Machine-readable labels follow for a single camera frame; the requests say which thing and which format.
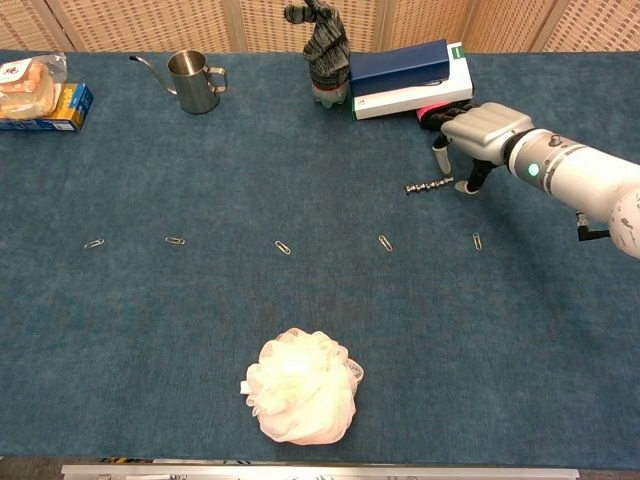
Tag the dark blue box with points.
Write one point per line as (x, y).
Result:
(400, 70)

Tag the blue and yellow box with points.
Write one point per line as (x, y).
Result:
(75, 107)

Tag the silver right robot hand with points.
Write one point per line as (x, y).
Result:
(485, 130)

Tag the aluminium profile rail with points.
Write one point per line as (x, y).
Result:
(320, 472)

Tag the white box with green label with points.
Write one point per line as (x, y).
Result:
(415, 102)

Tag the silver magnetic bead stick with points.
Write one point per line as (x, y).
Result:
(429, 185)

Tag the blue felt table cloth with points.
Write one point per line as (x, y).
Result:
(320, 300)

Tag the paperclip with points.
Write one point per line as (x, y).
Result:
(282, 247)
(94, 244)
(175, 240)
(385, 243)
(477, 241)

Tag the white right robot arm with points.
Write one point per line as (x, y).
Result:
(575, 170)

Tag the clear plastic bottle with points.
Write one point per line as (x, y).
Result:
(330, 98)

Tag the grey striped knit sock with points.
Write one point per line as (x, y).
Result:
(327, 50)

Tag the woven folding screen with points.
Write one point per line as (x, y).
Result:
(150, 25)

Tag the white mesh bath loofah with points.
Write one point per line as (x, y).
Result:
(300, 390)

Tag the bagged sliced bread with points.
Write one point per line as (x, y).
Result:
(25, 92)

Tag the steel gooseneck pouring kettle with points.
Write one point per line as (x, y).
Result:
(192, 85)

